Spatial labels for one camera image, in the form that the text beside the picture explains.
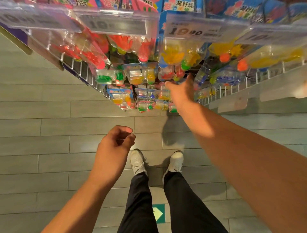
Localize person's left hand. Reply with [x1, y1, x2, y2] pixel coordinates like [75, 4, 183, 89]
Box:
[92, 126, 137, 187]

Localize person's right hand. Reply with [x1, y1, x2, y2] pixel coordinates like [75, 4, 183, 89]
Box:
[164, 74, 196, 118]

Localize pile of small toy packets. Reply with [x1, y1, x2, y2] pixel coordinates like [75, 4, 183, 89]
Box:
[29, 0, 307, 113]

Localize person's left forearm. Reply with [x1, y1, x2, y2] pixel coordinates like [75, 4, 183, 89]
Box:
[42, 173, 125, 233]

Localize person's black trousers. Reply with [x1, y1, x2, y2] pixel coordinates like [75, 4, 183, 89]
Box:
[117, 171, 228, 233]

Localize clear plastic label holder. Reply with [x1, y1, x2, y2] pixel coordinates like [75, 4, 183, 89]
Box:
[217, 89, 250, 114]

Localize green floor arrow sticker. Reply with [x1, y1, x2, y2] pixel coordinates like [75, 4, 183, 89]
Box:
[153, 204, 166, 224]

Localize clear plastic price strip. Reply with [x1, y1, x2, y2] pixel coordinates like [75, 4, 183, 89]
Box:
[0, 2, 307, 46]

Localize white wire display rack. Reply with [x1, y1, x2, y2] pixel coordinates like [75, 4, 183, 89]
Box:
[0, 0, 307, 115]

